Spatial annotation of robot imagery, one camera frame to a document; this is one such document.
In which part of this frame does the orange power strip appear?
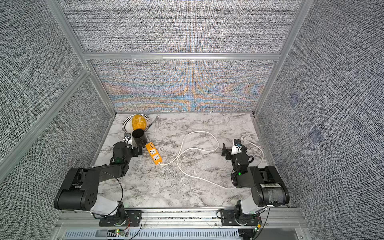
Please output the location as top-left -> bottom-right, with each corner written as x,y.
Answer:
146,143 -> 162,165

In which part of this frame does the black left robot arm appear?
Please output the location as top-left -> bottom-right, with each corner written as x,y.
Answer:
54,142 -> 143,227

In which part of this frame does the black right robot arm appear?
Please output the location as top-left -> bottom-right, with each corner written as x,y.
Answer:
219,140 -> 290,226

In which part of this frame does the black cup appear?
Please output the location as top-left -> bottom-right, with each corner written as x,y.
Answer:
132,129 -> 148,148

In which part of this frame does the white patterned bowl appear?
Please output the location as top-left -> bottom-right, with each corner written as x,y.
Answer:
122,114 -> 151,134

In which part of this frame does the yellow mesh bagged fruit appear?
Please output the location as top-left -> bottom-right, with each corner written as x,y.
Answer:
132,115 -> 147,131

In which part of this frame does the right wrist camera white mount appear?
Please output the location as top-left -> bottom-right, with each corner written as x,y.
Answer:
231,139 -> 247,155

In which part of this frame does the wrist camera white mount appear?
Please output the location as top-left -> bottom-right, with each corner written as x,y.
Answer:
231,139 -> 247,155
124,133 -> 131,142

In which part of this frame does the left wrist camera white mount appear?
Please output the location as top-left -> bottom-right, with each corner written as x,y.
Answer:
124,133 -> 131,142

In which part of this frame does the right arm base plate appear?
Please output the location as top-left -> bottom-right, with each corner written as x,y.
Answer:
216,209 -> 262,227

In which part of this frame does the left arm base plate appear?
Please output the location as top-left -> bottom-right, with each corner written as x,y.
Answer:
99,210 -> 142,227

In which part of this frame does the white slotted cable duct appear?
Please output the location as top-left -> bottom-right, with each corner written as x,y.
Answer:
63,229 -> 240,240

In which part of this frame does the aluminium front rail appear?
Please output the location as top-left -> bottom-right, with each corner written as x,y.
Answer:
55,207 -> 307,230

